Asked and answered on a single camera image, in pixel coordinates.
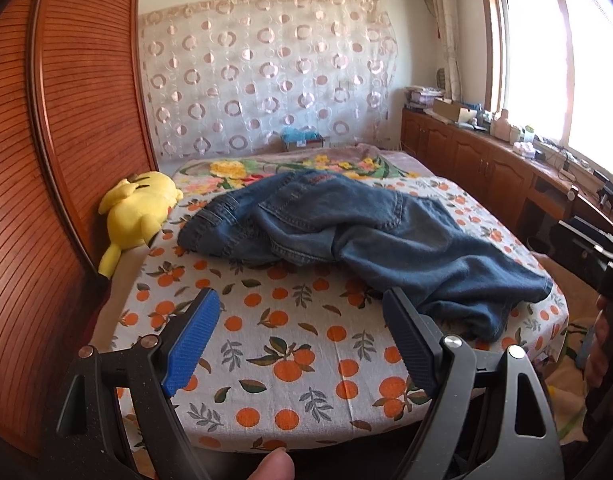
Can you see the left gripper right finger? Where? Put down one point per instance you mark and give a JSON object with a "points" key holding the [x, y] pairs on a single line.
{"points": [[489, 417]]}

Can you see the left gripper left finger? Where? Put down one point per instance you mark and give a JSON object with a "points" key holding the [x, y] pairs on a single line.
{"points": [[91, 441]]}

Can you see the blue denim jeans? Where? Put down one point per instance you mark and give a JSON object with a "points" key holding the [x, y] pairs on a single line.
{"points": [[387, 238]]}

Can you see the right hand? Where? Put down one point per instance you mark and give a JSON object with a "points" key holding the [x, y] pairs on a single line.
{"points": [[598, 360]]}

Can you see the left hand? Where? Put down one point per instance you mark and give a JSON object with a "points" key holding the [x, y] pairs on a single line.
{"points": [[277, 465]]}

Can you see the long brown wooden cabinet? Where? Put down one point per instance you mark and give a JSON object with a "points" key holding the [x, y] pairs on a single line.
{"points": [[525, 195]]}

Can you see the orange fruit print bedsheet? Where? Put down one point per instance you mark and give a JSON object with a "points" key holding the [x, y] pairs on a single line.
{"points": [[299, 357]]}

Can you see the white bottle on cabinet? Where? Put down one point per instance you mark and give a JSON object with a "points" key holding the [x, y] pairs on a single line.
{"points": [[501, 128]]}

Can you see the yellow Pikachu plush toy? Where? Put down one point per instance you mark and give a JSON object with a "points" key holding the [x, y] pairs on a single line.
{"points": [[135, 210]]}

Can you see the floral pink blanket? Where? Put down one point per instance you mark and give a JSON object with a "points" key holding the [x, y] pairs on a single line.
{"points": [[209, 176]]}

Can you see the cardboard box on cabinet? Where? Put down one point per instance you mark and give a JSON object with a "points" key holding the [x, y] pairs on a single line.
{"points": [[453, 111]]}

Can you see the stack of papers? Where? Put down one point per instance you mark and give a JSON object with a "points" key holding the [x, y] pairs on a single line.
{"points": [[420, 97]]}

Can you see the box with blue cloth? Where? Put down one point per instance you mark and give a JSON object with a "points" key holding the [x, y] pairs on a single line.
{"points": [[295, 140]]}

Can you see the white side curtain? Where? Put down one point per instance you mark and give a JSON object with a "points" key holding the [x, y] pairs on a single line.
{"points": [[448, 27]]}

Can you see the circle pattern lace curtain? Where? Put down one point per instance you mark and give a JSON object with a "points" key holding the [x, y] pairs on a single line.
{"points": [[230, 77]]}

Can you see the sunlit window with frame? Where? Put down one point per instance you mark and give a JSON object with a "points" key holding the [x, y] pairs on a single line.
{"points": [[551, 70]]}

